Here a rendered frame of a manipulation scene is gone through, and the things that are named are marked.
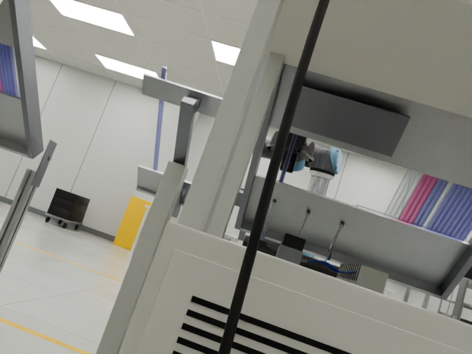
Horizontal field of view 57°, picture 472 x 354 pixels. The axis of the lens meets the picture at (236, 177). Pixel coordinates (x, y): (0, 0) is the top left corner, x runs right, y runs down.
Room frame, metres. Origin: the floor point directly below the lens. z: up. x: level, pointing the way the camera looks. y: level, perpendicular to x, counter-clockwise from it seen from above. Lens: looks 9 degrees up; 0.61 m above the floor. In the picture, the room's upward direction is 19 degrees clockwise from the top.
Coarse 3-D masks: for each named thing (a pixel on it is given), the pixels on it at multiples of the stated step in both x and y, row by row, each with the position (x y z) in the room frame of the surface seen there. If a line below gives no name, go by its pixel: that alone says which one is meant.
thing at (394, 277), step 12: (240, 228) 1.44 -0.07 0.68; (264, 228) 1.45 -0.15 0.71; (276, 240) 1.42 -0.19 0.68; (312, 252) 1.41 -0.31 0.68; (324, 252) 1.42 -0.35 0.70; (336, 252) 1.42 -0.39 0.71; (360, 264) 1.40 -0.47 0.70; (372, 264) 1.41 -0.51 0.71; (396, 276) 1.39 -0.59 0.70; (408, 276) 1.40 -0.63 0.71; (420, 288) 1.37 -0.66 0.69; (432, 288) 1.38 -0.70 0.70
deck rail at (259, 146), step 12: (276, 84) 1.08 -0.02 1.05; (276, 96) 1.13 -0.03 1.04; (264, 120) 1.15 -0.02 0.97; (264, 132) 1.18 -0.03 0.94; (264, 144) 1.27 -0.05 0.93; (252, 156) 1.24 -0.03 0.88; (252, 168) 1.27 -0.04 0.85; (252, 180) 1.30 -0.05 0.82; (240, 204) 1.37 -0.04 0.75; (240, 216) 1.41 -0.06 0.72
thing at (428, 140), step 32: (288, 96) 1.13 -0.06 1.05; (320, 96) 1.06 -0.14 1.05; (352, 96) 1.07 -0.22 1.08; (384, 96) 1.05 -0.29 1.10; (320, 128) 1.12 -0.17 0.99; (352, 128) 1.09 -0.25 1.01; (384, 128) 1.06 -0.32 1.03; (416, 128) 1.07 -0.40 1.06; (448, 128) 1.05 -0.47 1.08; (384, 160) 1.16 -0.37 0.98; (416, 160) 1.13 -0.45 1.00; (448, 160) 1.10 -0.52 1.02
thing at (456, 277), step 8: (464, 256) 1.27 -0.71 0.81; (456, 264) 1.31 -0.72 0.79; (464, 264) 1.25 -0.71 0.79; (456, 272) 1.30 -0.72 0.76; (464, 272) 1.27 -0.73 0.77; (448, 280) 1.33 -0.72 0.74; (456, 280) 1.30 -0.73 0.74; (440, 288) 1.38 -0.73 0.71; (448, 288) 1.33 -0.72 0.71; (440, 296) 1.36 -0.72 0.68; (448, 296) 1.35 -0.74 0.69
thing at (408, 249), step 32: (256, 192) 1.37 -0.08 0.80; (288, 192) 1.33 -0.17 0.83; (288, 224) 1.42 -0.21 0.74; (320, 224) 1.37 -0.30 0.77; (352, 224) 1.34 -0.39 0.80; (384, 224) 1.30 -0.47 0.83; (352, 256) 1.42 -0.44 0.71; (384, 256) 1.38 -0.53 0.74; (416, 256) 1.34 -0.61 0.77; (448, 256) 1.30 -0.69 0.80
